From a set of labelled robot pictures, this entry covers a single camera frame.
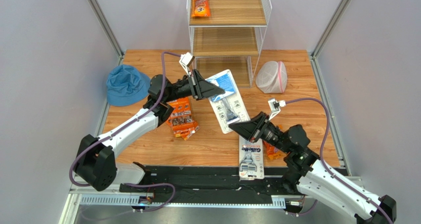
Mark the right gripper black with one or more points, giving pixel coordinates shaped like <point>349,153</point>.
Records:
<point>259,127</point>

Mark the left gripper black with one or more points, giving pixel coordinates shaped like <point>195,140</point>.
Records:
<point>207,90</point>

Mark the blue card razor blister pack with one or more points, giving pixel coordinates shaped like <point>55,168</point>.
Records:
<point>228,107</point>

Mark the white Gillette razor pack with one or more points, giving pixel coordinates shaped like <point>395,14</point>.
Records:
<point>251,162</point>

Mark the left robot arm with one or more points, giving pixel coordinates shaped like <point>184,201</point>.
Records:
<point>95,163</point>

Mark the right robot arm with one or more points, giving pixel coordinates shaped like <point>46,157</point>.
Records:
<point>310,175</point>

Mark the orange razor bag on shelf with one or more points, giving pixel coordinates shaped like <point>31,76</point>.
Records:
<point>200,8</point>

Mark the orange razor bag left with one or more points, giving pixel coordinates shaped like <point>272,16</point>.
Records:
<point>272,152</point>

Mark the top orange razor box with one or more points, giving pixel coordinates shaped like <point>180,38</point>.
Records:
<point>181,118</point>

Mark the orange razor box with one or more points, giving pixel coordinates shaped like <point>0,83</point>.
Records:
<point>181,118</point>
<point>185,131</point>

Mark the lower orange razor box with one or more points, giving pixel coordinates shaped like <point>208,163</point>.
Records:
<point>185,131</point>

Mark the white mesh laundry bag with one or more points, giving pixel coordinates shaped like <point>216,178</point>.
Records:
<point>272,77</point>

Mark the blue bucket hat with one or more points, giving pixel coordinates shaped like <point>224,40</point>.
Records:
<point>126,86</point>

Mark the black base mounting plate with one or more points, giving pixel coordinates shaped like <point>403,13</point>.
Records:
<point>218,185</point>

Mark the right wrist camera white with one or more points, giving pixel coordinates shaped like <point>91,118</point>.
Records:
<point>275,107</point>

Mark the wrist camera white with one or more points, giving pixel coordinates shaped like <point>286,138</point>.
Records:
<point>186,60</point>
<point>275,107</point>

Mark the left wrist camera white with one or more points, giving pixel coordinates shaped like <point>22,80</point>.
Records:
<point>186,60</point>

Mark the white wire shelf rack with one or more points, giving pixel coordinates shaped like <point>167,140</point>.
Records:
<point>232,38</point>

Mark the aluminium rail frame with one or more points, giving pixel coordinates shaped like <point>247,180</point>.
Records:
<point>144,197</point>

